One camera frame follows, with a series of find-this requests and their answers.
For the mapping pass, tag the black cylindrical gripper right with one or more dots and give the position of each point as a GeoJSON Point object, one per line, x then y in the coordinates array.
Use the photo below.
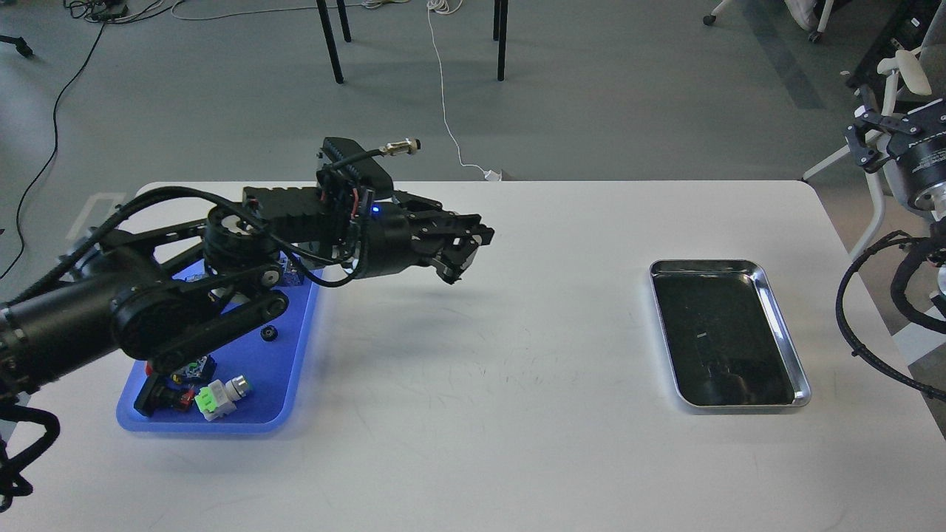
{"type": "Point", "coordinates": [914, 147]}

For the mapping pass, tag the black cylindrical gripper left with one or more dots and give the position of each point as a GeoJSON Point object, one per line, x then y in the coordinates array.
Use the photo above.
{"type": "Point", "coordinates": [410, 232]}

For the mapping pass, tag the black gear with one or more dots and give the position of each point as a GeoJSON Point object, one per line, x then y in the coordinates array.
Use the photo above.
{"type": "Point", "coordinates": [269, 333]}

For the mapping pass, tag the black robot arm image left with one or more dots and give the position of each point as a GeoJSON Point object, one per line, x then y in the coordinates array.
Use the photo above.
{"type": "Point", "coordinates": [176, 273]}

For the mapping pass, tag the blue plastic tray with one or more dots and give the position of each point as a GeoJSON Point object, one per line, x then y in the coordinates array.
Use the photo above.
{"type": "Point", "coordinates": [272, 367]}

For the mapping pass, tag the silver metal tray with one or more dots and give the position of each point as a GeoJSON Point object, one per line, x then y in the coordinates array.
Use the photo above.
{"type": "Point", "coordinates": [728, 346]}

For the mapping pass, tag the white office chair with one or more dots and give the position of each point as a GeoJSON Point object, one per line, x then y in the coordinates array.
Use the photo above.
{"type": "Point", "coordinates": [906, 67]}

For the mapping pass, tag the black table leg left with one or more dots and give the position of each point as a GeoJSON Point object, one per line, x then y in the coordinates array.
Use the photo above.
{"type": "Point", "coordinates": [329, 37]}

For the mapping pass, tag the black table leg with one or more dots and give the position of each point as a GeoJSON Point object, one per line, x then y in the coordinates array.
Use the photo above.
{"type": "Point", "coordinates": [499, 34]}
{"type": "Point", "coordinates": [329, 37]}

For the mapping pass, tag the black table leg right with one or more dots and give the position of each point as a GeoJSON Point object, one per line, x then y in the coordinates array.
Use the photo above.
{"type": "Point", "coordinates": [499, 34]}

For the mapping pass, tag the green push button switch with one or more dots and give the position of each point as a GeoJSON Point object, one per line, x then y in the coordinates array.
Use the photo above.
{"type": "Point", "coordinates": [290, 274]}

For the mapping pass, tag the red push button switch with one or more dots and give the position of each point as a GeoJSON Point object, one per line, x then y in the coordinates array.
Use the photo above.
{"type": "Point", "coordinates": [193, 375]}

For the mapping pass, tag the white and green switch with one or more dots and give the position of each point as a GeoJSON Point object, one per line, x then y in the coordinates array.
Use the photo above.
{"type": "Point", "coordinates": [217, 399]}

